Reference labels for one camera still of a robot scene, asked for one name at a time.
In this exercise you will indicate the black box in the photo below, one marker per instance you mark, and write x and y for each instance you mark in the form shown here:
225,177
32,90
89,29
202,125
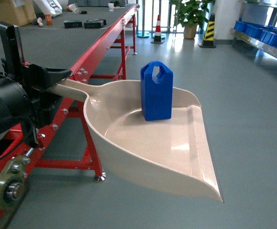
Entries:
95,24
68,24

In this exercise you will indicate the black box left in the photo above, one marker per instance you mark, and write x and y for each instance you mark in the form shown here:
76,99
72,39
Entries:
68,24

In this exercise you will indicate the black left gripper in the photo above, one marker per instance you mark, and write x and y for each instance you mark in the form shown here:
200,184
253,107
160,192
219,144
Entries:
23,96

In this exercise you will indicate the potted green plant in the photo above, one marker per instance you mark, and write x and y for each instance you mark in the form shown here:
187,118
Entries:
190,14

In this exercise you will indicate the green bearing roller mount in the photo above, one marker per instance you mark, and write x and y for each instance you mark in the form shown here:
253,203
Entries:
12,182

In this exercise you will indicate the beige plastic dustpan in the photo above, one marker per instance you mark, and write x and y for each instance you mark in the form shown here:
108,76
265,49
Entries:
171,155

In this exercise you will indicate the red conveyor table frame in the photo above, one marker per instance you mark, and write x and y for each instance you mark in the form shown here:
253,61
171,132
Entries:
12,144

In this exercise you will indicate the yellow black striped bollard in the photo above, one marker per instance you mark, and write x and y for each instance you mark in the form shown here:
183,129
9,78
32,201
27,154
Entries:
208,39

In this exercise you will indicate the orange bottle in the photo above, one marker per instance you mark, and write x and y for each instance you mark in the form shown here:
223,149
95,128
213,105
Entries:
48,19

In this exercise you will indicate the blue plastic block part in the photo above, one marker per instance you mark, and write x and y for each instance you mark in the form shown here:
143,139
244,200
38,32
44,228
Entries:
156,91

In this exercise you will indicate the red white traffic cone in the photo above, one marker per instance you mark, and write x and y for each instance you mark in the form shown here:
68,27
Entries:
157,35

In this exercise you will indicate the blue bin on shelf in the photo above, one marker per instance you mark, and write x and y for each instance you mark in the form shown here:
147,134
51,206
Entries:
263,33

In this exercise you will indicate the large cardboard box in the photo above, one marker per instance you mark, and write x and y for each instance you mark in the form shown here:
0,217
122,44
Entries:
17,12

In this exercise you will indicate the steel shelf rack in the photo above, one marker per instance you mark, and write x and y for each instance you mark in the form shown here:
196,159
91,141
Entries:
252,41

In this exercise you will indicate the black box right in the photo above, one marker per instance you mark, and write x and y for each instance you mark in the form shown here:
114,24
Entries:
95,24

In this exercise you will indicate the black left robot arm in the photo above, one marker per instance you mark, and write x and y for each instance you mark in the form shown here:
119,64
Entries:
24,88

